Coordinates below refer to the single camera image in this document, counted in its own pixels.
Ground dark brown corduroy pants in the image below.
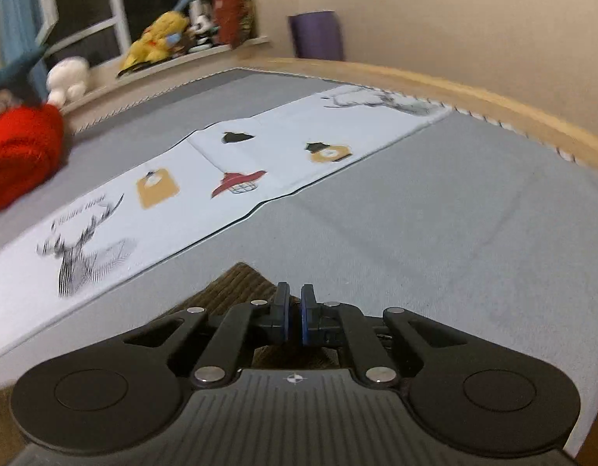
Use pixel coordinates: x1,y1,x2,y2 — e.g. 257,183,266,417
0,262,339,465

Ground white printed bed runner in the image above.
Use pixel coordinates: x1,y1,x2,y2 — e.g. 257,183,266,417
0,84,450,356

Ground red folded quilt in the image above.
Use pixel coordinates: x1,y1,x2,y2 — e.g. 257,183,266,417
0,104,64,211

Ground white plush toy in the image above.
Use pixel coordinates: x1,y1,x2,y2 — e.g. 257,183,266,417
46,56,89,108

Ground yellow bear plush toys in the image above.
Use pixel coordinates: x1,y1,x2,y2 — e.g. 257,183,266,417
118,10,190,77

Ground panda plush toy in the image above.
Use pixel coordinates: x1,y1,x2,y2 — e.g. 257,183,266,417
188,0,218,53

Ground purple box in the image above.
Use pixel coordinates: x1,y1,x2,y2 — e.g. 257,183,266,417
288,10,345,61

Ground blue shark plush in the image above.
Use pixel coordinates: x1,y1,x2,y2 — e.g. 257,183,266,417
0,46,46,105

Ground dark red cushion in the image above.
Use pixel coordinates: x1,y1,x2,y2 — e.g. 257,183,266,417
213,0,257,49

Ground blue curtain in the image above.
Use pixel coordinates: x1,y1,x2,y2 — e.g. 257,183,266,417
0,0,48,100

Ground wooden bed frame rail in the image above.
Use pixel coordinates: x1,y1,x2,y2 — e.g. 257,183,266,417
237,57,598,170

